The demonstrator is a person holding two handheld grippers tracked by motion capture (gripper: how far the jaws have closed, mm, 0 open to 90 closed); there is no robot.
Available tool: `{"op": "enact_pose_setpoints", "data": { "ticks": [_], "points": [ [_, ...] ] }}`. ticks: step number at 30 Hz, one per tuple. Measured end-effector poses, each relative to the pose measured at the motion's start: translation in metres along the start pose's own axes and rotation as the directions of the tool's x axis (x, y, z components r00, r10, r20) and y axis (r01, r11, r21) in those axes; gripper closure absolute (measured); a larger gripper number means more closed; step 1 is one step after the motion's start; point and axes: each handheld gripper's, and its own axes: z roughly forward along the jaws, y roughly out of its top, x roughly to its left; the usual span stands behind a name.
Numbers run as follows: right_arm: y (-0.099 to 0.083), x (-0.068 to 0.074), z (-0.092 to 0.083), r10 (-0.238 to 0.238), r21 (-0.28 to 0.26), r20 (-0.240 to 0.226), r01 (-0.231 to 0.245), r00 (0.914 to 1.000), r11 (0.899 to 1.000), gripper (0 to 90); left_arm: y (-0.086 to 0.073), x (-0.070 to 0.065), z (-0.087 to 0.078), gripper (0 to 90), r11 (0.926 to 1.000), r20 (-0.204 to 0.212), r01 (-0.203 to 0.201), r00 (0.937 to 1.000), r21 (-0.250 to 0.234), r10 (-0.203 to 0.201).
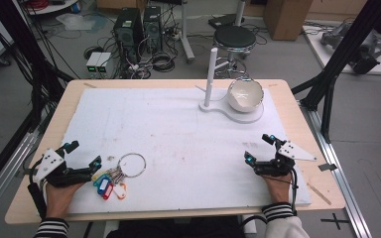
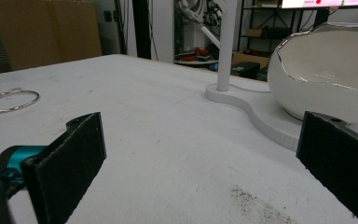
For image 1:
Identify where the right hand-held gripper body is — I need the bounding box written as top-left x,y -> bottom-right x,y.
252,140 -> 318,179

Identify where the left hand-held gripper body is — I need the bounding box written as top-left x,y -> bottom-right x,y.
29,148 -> 95,188

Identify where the key bunch with coloured tags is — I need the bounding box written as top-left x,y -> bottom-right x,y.
91,152 -> 148,201

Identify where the person's right hand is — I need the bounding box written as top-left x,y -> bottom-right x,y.
261,172 -> 294,204

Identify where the grey tape piece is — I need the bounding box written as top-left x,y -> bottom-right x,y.
317,163 -> 338,173

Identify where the tan tape strip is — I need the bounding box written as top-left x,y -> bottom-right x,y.
307,182 -> 332,206

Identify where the white bowl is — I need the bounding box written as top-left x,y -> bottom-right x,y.
226,77 -> 265,114

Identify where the white foam mat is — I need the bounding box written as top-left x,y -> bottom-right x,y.
60,86 -> 313,215

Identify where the black tape cross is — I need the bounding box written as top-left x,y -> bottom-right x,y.
319,212 -> 350,231

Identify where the white box with green light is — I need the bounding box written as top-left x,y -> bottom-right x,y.
95,52 -> 113,74
85,52 -> 103,74

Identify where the white platform board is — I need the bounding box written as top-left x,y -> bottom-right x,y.
302,24 -> 381,77

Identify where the person's dark lap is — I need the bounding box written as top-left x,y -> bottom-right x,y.
106,215 -> 246,238

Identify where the black round stool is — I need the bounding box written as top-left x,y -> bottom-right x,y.
212,25 -> 258,79

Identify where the brown cardboard box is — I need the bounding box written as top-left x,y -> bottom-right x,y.
263,0 -> 314,42

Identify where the clear plastic sheet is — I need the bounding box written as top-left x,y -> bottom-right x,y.
55,12 -> 109,33

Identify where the grey machine on platform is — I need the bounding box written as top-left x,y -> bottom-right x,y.
320,23 -> 381,75

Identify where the black flat device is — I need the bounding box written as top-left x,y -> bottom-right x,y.
207,13 -> 246,30

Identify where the black computer tower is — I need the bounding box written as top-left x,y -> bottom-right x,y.
113,7 -> 145,51
142,5 -> 164,53

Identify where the white table leg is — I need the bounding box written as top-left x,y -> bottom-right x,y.
179,0 -> 196,64

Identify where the white round table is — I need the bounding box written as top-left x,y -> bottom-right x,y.
25,0 -> 81,16

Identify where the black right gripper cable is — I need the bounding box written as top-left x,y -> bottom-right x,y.
287,166 -> 300,216

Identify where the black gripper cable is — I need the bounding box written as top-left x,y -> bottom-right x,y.
27,158 -> 48,221
287,166 -> 300,216

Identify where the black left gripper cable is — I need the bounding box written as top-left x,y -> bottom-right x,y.
27,158 -> 48,221

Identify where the aluminium rail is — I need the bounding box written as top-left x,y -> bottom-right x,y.
298,99 -> 374,238
0,131 -> 42,227

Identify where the white stand with post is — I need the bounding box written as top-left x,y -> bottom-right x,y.
194,47 -> 266,125

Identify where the black metal frame strut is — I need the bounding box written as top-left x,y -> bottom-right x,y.
291,0 -> 381,144
0,0 -> 75,133

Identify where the coil of black cables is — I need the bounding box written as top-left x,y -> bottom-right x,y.
151,52 -> 177,73

